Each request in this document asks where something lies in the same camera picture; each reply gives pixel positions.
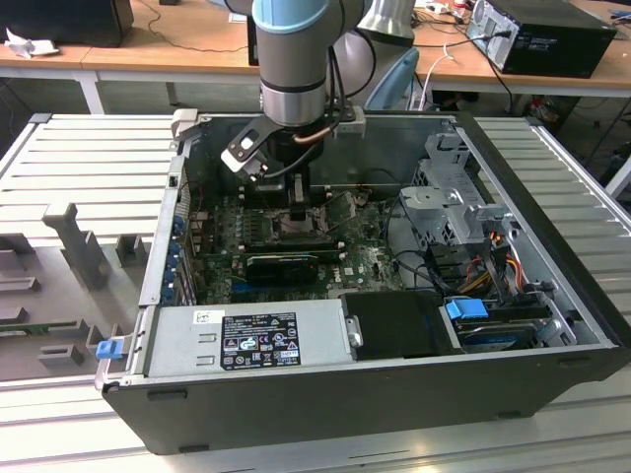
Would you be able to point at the black plastic shroud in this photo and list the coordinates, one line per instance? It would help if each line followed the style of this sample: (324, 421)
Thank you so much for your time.
(394, 320)

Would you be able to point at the green motherboard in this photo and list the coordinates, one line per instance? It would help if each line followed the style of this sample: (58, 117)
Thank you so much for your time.
(360, 256)

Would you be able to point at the blue disk carrier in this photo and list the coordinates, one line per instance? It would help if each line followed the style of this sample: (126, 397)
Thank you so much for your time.
(466, 315)

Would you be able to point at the grey parts rack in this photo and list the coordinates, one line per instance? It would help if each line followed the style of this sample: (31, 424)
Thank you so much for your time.
(59, 290)

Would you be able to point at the silver port block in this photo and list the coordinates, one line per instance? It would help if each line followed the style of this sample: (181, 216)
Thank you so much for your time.
(197, 236)

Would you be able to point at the green RAM stick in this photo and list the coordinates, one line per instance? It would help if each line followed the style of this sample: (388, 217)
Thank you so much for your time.
(29, 329)

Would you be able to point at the blue case latch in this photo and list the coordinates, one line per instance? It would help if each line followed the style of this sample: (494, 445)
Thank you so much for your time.
(108, 351)

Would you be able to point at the metal drive cage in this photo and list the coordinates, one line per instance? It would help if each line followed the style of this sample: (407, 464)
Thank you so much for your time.
(434, 202)

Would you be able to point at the hard disk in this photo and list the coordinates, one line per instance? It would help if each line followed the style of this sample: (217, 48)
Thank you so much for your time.
(493, 340)

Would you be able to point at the pale blue teach pendant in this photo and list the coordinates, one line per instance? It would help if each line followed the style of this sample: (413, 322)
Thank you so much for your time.
(394, 79)

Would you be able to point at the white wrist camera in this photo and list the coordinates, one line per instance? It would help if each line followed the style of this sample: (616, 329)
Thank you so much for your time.
(244, 145)

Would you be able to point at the small black PC tower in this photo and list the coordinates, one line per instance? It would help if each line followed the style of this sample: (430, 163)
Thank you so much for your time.
(252, 49)

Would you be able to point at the wooden desk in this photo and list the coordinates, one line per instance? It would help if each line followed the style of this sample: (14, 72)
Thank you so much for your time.
(148, 49)
(542, 84)

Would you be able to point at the grey case latch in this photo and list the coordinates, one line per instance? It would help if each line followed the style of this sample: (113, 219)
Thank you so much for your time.
(183, 123)

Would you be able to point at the grey power supply unit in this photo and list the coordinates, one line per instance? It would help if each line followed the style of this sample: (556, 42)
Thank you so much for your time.
(172, 345)

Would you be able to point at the black box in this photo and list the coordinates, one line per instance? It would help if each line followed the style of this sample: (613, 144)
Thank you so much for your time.
(64, 20)

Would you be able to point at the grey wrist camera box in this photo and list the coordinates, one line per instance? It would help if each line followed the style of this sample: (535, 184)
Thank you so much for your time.
(351, 127)

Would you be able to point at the CPU socket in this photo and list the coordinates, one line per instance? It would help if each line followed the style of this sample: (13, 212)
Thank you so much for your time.
(274, 227)

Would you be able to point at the black PC case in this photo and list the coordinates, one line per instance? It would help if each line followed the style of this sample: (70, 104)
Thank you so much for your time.
(345, 409)

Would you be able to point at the large black PC tower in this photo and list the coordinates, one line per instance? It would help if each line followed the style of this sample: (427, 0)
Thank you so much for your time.
(557, 44)

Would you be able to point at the crumpled white paper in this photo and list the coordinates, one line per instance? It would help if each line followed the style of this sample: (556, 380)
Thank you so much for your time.
(29, 47)

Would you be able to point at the round coin battery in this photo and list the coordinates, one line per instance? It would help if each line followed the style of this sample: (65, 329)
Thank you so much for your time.
(362, 197)

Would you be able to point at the black graphics card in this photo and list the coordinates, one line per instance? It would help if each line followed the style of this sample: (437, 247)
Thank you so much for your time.
(281, 271)

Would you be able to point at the CPU with silver top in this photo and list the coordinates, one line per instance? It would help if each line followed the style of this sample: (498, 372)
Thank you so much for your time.
(291, 229)

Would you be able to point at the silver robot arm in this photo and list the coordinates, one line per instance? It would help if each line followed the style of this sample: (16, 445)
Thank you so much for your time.
(296, 59)

